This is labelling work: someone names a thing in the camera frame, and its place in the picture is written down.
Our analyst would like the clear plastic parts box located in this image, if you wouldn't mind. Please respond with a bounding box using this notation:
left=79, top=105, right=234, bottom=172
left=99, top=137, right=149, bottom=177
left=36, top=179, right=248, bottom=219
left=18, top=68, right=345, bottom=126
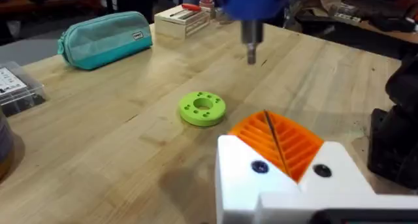
left=0, top=61, right=47, bottom=118

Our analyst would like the cup with scissors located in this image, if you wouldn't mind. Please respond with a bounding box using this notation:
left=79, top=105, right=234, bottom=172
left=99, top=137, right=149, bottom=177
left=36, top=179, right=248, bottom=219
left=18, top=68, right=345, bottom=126
left=195, top=0, right=219, bottom=20

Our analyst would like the green disc with holes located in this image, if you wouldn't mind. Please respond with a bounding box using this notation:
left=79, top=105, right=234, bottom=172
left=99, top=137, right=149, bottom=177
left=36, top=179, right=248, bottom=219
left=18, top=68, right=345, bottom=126
left=178, top=91, right=227, bottom=127

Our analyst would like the left gripper white and orange right finger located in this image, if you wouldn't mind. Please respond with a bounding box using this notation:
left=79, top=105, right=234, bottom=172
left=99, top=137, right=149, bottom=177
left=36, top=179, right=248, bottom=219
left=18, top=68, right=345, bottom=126
left=265, top=110, right=377, bottom=197

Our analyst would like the blue electric screwdriver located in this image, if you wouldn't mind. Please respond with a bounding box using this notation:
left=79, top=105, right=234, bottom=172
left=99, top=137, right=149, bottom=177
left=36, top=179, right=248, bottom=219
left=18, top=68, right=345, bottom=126
left=216, top=0, right=295, bottom=67

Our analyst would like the teal zip bag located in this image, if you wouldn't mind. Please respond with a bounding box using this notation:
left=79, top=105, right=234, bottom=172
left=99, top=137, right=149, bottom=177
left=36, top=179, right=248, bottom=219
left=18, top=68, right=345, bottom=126
left=57, top=10, right=153, bottom=71

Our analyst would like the wooden box with tools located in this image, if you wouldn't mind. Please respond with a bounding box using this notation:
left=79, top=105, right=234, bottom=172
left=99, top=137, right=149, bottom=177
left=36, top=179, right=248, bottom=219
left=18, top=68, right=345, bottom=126
left=153, top=3, right=212, bottom=40

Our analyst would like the left gripper white and orange left finger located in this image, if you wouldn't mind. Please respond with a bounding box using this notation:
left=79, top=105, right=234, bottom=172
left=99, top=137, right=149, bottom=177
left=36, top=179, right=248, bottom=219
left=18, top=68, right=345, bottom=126
left=215, top=110, right=299, bottom=224

